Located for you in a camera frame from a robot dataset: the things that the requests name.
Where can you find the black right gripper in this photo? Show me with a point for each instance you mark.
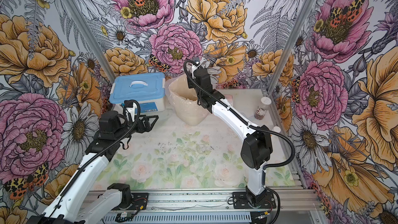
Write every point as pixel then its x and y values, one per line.
pixel 191 79

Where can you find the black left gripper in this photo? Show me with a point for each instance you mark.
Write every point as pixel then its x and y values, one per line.
pixel 147 127

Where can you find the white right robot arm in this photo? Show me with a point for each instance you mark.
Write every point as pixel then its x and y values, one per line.
pixel 256 145

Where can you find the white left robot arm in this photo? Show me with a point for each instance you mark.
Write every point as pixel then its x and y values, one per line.
pixel 66 208

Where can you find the bin with plastic liner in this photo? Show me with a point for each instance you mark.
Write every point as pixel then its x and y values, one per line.
pixel 184 101

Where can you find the blue lidded storage box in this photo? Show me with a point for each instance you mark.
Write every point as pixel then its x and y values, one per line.
pixel 147 89

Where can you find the tall jar with white lid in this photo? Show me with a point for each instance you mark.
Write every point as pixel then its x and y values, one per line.
pixel 263 108

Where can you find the small white pill bottle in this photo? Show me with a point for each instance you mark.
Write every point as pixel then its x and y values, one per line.
pixel 276 129

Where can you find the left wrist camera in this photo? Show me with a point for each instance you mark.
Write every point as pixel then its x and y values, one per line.
pixel 130 108

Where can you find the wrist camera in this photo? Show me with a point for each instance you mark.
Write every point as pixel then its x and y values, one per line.
pixel 130 108
pixel 195 64

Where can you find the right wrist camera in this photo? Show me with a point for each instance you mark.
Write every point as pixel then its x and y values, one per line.
pixel 195 64

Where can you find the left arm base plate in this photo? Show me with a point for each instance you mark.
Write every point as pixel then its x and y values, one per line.
pixel 139 201

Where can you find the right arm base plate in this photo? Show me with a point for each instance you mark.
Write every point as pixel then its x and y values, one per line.
pixel 246 200

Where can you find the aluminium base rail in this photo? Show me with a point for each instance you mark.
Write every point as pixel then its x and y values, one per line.
pixel 214 206

